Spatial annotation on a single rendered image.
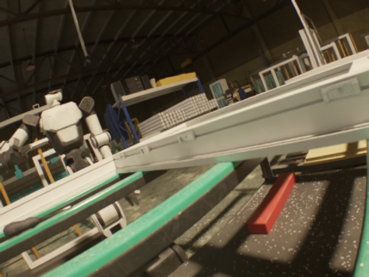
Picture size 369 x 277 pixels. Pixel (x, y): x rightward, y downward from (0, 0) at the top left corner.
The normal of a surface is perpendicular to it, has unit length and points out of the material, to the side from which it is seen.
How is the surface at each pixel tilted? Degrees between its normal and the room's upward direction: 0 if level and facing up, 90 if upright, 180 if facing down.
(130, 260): 90
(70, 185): 90
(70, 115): 90
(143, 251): 90
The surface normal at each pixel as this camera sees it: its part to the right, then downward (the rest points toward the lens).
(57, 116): 0.62, -0.19
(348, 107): -0.71, 0.36
